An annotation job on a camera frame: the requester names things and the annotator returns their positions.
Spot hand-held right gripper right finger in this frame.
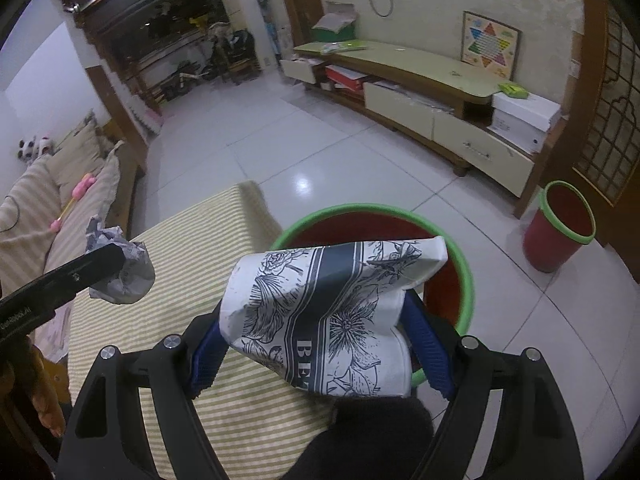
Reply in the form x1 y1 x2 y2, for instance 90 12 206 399
400 290 585 480

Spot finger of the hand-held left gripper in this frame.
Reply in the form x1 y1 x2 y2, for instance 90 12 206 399
47 245 127 297

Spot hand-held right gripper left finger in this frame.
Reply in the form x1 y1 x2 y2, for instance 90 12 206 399
59 305 236 480

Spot grey paper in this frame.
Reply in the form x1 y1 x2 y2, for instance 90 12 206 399
86 216 156 305

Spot white floral paper bag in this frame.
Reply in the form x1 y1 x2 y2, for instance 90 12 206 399
220 236 449 400

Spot red bin with green rim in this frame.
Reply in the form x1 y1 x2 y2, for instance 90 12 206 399
270 202 474 389
522 181 597 274

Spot person's left hand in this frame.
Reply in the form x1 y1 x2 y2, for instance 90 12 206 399
20 344 69 439

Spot pink toy wand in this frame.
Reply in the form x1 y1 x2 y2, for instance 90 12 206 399
50 172 99 234

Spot sofa with striped cover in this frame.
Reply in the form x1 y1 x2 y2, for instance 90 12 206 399
0 120 147 302

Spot yellow striped tablecloth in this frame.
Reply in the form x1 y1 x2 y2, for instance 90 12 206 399
67 181 337 480

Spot beige cushion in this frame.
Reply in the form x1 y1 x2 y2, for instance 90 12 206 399
50 120 114 202

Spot spotted plush toy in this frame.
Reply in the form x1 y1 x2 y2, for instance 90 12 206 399
15 135 56 162

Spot pink white foam mats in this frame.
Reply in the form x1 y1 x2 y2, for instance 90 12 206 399
129 92 164 136

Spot white balance bike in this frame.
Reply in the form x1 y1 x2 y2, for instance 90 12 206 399
160 67 216 101

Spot white storage box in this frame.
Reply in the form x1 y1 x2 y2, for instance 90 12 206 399
487 91 562 155

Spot small wooden stool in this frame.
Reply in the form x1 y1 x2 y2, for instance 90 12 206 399
227 57 261 86

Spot dark baby stroller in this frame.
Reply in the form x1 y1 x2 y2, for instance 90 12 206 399
207 22 256 81

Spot small green packet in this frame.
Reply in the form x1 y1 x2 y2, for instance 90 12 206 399
497 81 530 100

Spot wooden television cabinet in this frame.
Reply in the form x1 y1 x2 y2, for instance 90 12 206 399
280 40 569 219

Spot red flat box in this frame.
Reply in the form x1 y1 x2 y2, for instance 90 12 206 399
325 65 371 91

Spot standing air conditioner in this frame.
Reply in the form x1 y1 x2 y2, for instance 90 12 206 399
215 0 266 72

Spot wooden lattice door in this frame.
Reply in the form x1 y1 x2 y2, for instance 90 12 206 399
572 0 640 242

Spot star checkers board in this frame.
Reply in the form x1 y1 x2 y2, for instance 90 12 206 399
461 11 523 82

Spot green plastic bag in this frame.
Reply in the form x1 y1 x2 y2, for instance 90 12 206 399
320 40 371 56

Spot open cardboard box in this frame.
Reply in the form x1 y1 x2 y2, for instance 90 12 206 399
311 1 360 44

